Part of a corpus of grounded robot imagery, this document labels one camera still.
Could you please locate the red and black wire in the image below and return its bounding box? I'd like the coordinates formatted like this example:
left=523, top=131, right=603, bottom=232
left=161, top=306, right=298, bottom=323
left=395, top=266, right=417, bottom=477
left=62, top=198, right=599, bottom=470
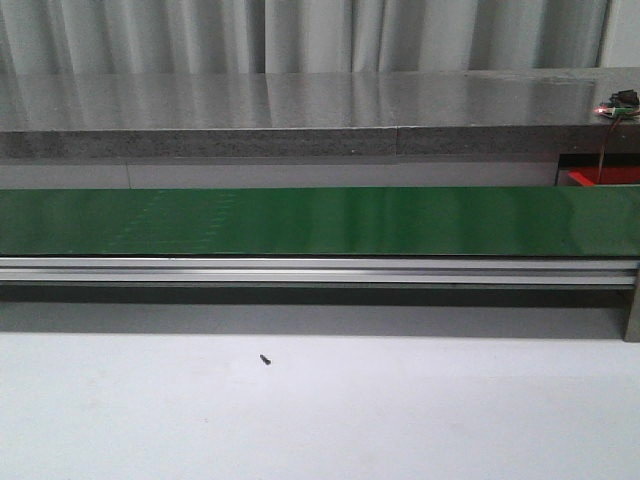
left=595, top=117, right=624, bottom=186

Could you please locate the grey curtain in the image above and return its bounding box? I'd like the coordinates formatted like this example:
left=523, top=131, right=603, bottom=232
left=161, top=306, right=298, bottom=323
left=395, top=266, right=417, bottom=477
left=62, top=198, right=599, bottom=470
left=1, top=1, right=610, bottom=75

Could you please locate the red plastic tray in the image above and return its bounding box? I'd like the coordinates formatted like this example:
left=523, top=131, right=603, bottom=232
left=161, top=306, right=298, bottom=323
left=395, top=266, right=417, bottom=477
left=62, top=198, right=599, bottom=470
left=568, top=167, right=640, bottom=187

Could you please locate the green conveyor belt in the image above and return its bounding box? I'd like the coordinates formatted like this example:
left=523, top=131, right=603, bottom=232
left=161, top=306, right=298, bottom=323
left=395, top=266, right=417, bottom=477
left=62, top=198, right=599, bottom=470
left=1, top=186, right=639, bottom=258

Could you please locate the grey stone counter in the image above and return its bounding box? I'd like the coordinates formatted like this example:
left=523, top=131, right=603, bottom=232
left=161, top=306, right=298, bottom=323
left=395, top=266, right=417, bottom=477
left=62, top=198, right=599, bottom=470
left=1, top=68, right=639, bottom=159

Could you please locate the circuit board with red LED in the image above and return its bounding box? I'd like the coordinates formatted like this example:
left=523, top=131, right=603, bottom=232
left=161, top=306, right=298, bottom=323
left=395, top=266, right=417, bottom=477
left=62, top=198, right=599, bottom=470
left=594, top=89, right=639, bottom=119

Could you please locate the aluminium conveyor frame rail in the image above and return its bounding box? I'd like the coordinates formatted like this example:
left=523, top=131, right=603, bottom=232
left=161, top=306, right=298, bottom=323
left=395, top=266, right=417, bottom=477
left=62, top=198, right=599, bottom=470
left=1, top=256, right=639, bottom=342

